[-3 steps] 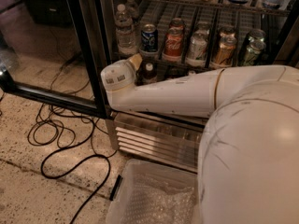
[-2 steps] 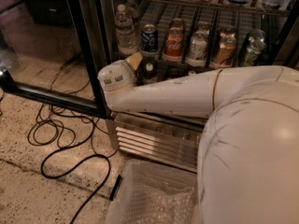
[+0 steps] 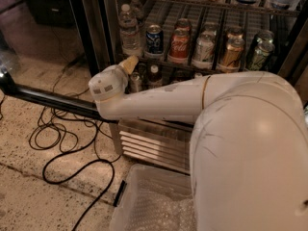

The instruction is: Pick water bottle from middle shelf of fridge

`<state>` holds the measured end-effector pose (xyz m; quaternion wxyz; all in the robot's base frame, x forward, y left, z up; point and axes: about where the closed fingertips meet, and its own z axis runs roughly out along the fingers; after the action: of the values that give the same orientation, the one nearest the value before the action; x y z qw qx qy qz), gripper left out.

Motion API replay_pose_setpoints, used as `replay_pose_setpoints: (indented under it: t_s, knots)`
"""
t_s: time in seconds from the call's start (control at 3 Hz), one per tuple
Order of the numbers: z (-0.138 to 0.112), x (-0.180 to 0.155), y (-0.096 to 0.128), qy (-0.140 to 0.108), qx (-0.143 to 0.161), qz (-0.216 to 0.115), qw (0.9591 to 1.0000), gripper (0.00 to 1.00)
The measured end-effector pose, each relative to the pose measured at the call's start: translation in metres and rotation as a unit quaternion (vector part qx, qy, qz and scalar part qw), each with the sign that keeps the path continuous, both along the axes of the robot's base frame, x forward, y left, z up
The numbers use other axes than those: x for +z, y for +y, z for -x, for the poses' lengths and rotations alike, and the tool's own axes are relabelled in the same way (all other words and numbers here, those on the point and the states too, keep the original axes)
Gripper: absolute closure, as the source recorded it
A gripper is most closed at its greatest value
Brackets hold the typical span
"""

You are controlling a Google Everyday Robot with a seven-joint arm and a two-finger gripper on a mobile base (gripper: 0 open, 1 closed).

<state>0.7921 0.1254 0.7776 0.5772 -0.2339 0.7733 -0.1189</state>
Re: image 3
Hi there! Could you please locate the green soda can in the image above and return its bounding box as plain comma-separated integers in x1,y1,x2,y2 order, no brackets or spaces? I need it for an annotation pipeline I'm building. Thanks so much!
245,30,275,71

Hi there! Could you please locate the silver can bottom shelf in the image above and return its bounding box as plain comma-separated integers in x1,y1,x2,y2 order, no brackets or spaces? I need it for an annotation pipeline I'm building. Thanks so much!
129,72,143,92

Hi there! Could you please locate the silver diet soda can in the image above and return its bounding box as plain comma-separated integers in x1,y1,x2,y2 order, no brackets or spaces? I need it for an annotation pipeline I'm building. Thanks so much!
192,34,215,69

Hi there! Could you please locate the bubble wrap sheet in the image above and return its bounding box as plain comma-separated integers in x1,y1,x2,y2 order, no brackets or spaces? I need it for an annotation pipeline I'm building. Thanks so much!
125,180,196,231

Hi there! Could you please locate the gold soda can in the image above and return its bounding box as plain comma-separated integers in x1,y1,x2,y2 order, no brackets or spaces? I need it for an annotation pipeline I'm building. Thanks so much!
218,38,244,73

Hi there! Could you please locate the clear water bottle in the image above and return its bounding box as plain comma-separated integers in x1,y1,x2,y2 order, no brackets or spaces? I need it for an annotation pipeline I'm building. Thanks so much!
118,4,142,57
130,0,144,27

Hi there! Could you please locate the brown drink bottle left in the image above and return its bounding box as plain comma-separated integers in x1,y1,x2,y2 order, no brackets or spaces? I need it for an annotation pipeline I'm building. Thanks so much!
148,65,163,89

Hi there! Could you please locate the rear red soda can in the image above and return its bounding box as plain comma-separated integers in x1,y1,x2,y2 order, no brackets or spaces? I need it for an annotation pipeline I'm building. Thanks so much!
174,18,192,34

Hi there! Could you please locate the clear plastic bin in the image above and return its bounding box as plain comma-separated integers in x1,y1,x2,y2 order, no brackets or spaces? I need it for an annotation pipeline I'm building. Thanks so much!
109,165,192,231

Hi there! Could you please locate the brown drink bottle right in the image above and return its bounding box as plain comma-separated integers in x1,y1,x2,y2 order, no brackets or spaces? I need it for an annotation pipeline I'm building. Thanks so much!
194,73,203,78

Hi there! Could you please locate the stainless steel fridge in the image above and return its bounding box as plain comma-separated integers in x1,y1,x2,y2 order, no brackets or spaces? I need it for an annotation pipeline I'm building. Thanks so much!
65,0,308,175

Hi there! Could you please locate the red Coca-Cola can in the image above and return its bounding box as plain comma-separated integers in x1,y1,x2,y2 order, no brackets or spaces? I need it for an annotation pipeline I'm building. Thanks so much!
167,28,190,64

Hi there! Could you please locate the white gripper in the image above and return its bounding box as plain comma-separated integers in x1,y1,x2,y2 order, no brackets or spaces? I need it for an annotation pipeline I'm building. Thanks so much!
89,56,139,101

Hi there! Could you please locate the blue Pepsi can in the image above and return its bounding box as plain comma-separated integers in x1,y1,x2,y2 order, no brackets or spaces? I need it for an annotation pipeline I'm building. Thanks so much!
145,24,164,54

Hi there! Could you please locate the open glass fridge door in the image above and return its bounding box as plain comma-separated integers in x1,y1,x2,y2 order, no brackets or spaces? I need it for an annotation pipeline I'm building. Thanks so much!
0,0,106,119

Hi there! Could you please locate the brown drink bottle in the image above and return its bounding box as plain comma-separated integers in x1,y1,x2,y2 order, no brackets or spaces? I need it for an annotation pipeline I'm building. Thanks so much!
148,65,163,89
194,73,203,78

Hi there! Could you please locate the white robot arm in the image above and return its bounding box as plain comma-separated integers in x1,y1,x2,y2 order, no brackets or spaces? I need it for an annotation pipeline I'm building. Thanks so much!
89,57,308,231

